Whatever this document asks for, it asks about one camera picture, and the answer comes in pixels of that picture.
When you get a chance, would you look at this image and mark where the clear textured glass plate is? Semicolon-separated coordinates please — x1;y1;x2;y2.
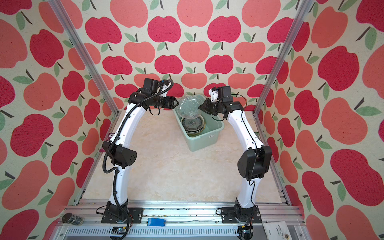
175;95;204;119

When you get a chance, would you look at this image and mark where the smoky brown glass plate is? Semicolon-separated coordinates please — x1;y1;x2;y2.
181;116;205;131

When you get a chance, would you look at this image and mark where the cream plate with bamboo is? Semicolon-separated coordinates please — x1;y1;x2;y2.
185;128;205;138

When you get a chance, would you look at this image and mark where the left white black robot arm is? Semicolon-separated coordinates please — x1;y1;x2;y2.
102;78;179;207

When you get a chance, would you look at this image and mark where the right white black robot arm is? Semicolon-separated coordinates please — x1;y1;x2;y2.
199;86;272;211

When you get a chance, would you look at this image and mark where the mint green plastic bin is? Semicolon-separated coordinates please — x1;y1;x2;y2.
173;95;225;152

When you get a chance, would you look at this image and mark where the blue rectangular box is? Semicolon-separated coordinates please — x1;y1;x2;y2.
147;218;166;228

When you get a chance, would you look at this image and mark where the white paper sheet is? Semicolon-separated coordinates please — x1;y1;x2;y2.
263;221;293;240

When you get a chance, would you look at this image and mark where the green circuit board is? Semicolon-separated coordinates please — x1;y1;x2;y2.
110;227;127;235

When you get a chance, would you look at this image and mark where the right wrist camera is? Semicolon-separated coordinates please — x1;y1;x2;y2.
209;87;219;102

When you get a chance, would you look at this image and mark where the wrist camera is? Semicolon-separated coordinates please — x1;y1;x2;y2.
209;87;219;102
159;80;174;97

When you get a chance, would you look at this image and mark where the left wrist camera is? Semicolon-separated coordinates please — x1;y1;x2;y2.
159;80;174;97

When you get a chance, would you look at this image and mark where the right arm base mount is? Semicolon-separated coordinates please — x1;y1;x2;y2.
216;205;262;224

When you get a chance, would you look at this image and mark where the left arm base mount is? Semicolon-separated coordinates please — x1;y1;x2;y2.
101;206;144;224

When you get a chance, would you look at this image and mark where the aluminium front rail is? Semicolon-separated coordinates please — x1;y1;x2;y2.
49;200;311;240

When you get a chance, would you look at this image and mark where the right aluminium frame post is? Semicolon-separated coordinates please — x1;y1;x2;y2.
253;0;315;119

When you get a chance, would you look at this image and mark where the aluminium frame post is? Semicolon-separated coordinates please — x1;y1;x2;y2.
253;0;315;119
48;0;120;117

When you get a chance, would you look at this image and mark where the left aluminium frame post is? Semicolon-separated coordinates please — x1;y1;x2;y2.
48;0;120;117

